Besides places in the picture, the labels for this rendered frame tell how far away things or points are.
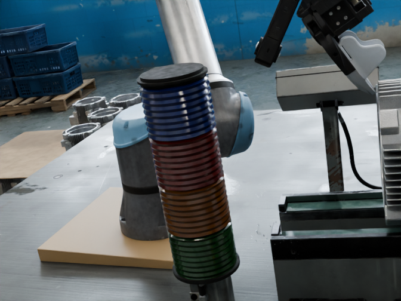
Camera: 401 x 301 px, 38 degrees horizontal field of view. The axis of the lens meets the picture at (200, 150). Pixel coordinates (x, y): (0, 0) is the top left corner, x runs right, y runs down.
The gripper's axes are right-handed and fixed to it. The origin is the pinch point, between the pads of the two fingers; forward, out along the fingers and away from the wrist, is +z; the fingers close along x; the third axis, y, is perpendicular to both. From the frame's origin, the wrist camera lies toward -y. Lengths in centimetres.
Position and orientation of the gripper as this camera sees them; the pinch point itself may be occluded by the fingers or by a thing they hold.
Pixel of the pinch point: (364, 89)
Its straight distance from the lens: 85.3
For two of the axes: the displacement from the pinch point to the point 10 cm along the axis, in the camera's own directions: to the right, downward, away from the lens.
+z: 6.2, 7.7, 1.5
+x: 2.3, -3.6, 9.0
